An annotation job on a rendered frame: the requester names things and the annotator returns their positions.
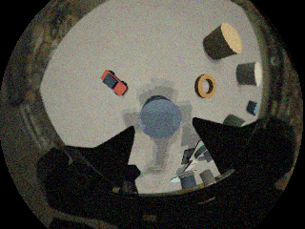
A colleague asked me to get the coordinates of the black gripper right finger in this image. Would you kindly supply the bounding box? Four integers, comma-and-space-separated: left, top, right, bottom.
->
192, 117, 267, 175

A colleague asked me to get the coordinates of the brown ring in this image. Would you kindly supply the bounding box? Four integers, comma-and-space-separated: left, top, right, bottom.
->
194, 73, 216, 99

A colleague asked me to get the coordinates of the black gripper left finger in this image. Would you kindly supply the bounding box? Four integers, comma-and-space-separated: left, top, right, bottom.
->
64, 126, 134, 190

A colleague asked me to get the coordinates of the small red toy car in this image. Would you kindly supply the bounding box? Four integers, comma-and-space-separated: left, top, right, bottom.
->
100, 70, 129, 95

